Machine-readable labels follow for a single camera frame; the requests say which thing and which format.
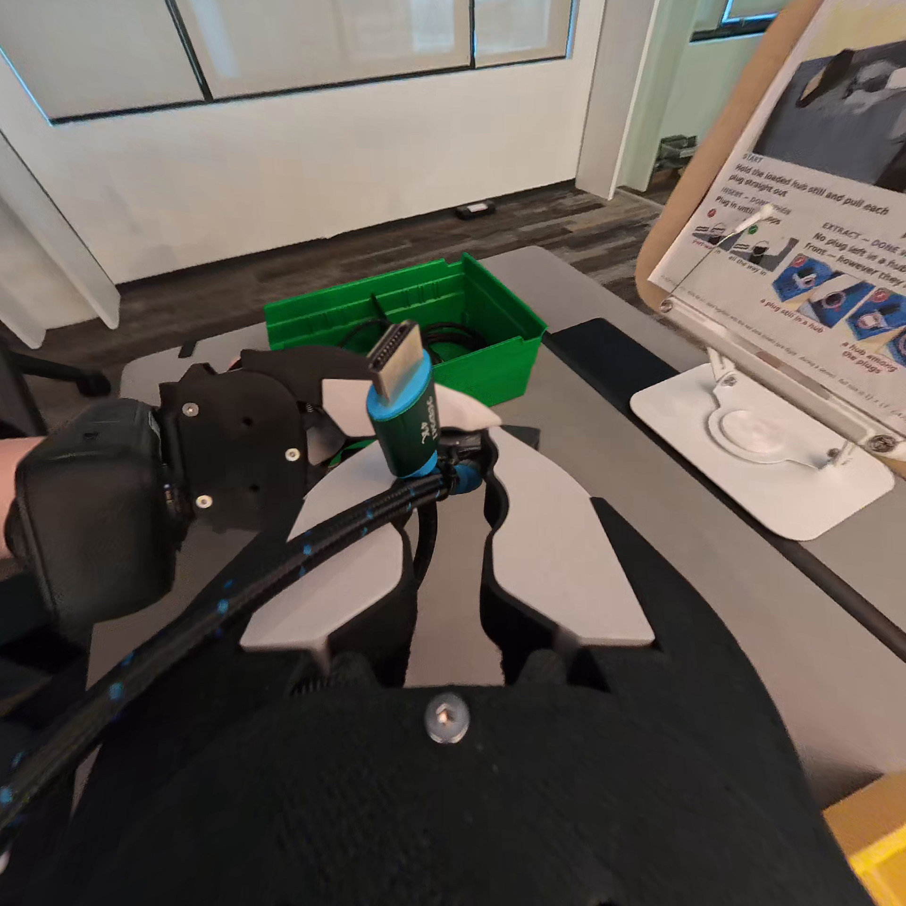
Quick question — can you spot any instruction sheet on wooden board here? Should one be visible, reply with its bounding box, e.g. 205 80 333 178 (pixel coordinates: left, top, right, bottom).
635 0 906 475

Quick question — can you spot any black chair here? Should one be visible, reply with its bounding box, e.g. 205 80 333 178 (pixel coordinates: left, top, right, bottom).
0 340 114 440

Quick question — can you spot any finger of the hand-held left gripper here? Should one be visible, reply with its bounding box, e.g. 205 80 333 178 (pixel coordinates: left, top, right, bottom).
319 376 503 443

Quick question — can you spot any black braided cable green plug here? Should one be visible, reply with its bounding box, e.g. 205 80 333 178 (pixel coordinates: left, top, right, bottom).
0 319 496 850

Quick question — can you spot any green plastic bin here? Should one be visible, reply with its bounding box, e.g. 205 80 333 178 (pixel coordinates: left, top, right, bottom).
265 252 549 411

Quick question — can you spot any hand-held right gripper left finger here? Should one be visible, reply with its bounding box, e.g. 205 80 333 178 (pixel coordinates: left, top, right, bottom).
241 439 426 655

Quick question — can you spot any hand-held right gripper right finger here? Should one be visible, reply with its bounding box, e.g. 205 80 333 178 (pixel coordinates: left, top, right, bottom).
479 429 655 649

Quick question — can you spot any dark flat mat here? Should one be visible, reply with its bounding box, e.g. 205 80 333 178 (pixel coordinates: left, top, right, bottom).
545 319 709 419

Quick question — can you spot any person's left forearm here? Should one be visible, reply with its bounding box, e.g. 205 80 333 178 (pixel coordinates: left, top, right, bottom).
0 436 43 489

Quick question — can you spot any white stand base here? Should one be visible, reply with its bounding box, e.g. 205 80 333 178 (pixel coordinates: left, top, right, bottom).
630 366 896 542

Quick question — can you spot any yellow plastic bin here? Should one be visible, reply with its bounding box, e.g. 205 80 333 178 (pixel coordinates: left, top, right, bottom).
822 772 906 906

